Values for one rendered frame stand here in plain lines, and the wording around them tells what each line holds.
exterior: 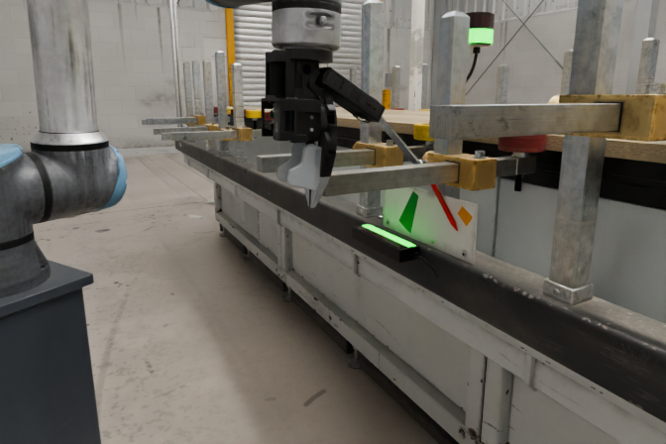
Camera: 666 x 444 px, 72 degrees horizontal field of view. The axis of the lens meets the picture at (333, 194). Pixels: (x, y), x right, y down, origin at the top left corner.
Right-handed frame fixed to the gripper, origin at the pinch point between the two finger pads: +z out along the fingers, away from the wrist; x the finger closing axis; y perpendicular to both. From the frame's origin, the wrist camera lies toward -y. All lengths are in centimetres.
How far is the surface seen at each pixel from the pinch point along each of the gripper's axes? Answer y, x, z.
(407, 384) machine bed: -49, -38, 67
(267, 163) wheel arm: -0.9, -23.5, -2.0
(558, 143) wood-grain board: -45.4, 4.2, -7.5
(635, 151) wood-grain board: -45.5, 17.4, -7.5
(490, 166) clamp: -28.5, 4.8, -4.0
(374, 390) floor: -51, -57, 81
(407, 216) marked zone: -25.3, -11.6, 7.8
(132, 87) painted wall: -39, -777, -27
